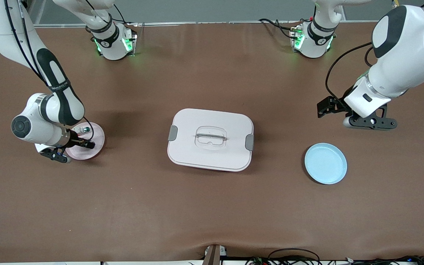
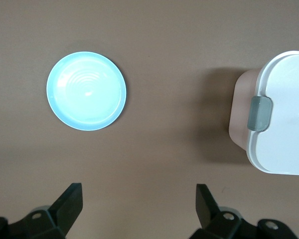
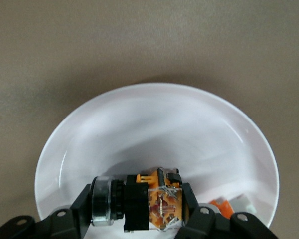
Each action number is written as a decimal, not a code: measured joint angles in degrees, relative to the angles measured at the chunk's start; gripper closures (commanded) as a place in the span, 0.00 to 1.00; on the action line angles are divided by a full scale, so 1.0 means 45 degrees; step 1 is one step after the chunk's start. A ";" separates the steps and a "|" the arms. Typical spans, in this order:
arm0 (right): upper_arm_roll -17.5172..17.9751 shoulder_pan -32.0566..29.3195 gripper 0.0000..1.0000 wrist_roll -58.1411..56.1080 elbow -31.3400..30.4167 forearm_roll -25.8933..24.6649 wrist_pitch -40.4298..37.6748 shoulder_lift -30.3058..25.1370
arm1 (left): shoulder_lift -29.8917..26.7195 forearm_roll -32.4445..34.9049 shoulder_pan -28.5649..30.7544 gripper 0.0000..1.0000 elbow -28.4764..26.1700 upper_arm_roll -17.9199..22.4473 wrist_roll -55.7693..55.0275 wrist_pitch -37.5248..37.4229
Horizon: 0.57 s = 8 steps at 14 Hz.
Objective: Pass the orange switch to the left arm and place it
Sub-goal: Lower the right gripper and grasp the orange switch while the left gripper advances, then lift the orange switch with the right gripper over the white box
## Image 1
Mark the white lidded plastic box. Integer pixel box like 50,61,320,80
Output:
167,108,255,172

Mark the pink round plate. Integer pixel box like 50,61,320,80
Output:
65,122,106,160

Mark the light blue round plate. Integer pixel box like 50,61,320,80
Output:
304,143,348,185

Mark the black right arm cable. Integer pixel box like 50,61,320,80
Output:
5,0,95,142

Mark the black base power cable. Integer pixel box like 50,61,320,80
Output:
259,18,301,39
101,2,128,25

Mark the black looped cable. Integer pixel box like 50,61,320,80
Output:
267,248,321,265

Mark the metal table clamp bracket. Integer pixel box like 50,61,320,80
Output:
202,244,228,265

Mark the tangled cable bundle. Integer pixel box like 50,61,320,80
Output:
344,255,424,265

